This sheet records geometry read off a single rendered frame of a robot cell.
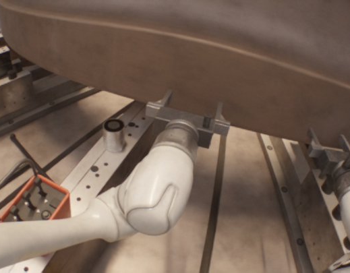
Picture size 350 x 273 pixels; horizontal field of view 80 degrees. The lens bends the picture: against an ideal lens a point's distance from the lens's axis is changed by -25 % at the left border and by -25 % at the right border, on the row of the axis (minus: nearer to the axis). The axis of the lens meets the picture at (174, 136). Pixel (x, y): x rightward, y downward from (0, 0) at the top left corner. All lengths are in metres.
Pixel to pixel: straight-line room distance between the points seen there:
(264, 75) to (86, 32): 0.60
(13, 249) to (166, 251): 0.89
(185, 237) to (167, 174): 0.79
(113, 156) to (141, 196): 0.55
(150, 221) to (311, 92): 0.63
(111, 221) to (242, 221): 0.90
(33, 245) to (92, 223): 0.18
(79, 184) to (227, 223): 0.73
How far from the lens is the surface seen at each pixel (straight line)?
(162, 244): 1.17
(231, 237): 1.25
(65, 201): 0.69
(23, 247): 0.36
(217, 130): 0.63
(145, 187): 0.42
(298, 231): 1.37
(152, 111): 0.64
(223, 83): 0.79
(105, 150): 0.97
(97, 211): 0.53
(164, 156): 0.46
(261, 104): 0.82
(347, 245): 1.02
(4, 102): 1.69
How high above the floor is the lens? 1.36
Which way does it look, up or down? 39 degrees down
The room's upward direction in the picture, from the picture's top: 10 degrees clockwise
